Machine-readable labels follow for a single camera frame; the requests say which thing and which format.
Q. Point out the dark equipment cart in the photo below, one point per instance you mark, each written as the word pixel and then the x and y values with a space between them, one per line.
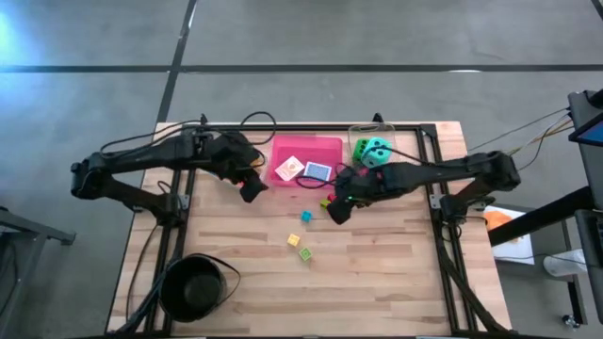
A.
pixel 589 179

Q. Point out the orange cloth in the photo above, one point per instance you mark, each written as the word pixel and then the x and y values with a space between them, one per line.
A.
pixel 497 220

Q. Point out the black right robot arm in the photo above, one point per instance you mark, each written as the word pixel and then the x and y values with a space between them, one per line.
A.
pixel 447 172

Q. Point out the clear plastic bin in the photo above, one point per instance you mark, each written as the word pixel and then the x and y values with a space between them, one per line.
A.
pixel 372 129

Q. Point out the pale yellow square block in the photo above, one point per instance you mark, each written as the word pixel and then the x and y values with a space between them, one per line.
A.
pixel 293 240

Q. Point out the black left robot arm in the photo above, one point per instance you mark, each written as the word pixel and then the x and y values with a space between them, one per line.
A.
pixel 141 155

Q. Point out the white card deck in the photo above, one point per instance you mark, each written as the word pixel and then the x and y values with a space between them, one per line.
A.
pixel 289 168

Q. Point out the small olive green block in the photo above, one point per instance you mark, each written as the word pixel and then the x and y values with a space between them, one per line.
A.
pixel 324 204

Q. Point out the red foam die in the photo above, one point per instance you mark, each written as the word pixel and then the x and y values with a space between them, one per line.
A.
pixel 363 172

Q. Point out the green foam die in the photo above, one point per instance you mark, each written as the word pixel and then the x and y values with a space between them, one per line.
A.
pixel 360 150

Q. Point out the blue four-stud block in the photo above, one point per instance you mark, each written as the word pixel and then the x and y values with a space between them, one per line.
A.
pixel 306 216

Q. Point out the pink plastic bin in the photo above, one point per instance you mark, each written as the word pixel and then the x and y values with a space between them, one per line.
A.
pixel 306 148

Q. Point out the tablet with blue screen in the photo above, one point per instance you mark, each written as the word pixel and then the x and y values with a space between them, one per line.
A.
pixel 591 134

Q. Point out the teal foam die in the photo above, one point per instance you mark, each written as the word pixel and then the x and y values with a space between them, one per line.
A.
pixel 374 157

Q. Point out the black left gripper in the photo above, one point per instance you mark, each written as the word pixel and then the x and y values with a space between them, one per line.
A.
pixel 235 157

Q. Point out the black diagonal beam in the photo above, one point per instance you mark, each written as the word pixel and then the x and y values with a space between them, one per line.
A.
pixel 542 216

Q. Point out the black pumpkin-face bucket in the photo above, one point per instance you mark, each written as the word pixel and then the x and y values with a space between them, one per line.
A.
pixel 193 287

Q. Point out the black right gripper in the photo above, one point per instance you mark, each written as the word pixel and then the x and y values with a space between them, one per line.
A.
pixel 365 183

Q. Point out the small pale green block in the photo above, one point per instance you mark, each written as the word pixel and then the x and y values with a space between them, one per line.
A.
pixel 305 254

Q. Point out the grey metal stand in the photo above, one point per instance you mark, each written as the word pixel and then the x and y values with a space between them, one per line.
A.
pixel 28 226

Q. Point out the blue playing card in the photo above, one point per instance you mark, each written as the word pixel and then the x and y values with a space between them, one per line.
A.
pixel 318 171

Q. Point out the white plastic bag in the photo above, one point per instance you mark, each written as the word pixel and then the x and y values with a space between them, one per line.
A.
pixel 563 263

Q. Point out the white paper sheet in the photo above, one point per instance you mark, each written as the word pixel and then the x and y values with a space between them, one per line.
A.
pixel 513 249

